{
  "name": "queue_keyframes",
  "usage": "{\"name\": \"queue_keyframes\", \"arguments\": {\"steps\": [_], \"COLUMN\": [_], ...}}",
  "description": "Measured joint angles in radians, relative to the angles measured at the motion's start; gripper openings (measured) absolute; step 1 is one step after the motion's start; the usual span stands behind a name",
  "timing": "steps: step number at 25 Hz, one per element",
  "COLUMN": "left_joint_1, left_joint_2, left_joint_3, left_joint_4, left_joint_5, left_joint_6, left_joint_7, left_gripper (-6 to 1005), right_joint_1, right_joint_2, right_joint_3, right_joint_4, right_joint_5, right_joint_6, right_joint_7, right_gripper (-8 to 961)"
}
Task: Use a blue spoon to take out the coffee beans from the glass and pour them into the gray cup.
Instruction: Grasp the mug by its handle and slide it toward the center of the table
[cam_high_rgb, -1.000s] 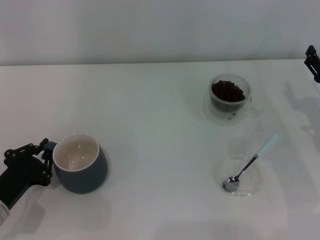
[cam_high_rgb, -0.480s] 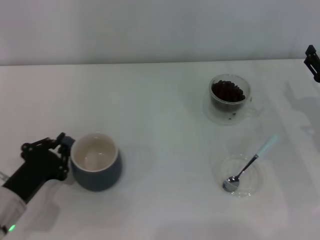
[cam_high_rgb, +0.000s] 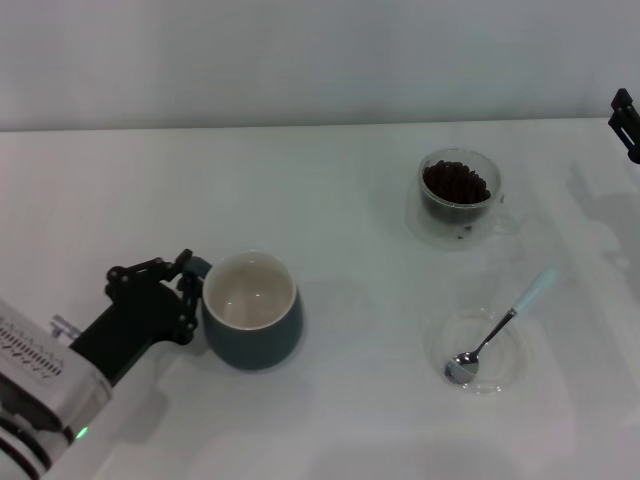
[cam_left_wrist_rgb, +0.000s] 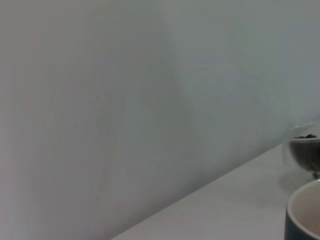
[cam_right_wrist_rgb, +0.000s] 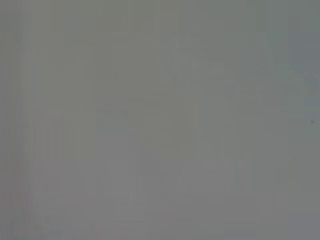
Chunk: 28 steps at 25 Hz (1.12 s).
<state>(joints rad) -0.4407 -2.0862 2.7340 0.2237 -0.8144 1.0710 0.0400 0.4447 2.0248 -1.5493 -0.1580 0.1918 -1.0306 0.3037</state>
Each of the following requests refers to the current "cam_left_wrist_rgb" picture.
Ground clear double-walled glass cup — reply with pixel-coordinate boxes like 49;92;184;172
280;122;320;186

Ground dark mug with white interior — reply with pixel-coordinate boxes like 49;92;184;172
284;177;320;240

